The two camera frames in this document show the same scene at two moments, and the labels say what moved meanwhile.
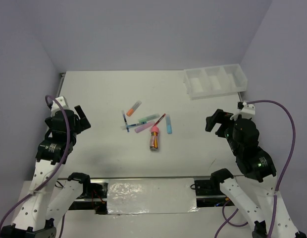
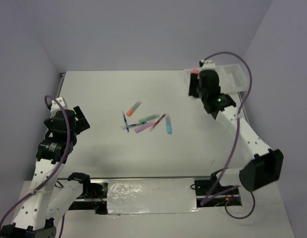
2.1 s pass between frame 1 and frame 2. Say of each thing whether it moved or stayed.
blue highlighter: stayed
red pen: stayed
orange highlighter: stayed
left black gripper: stayed
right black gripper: moved
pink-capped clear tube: moved
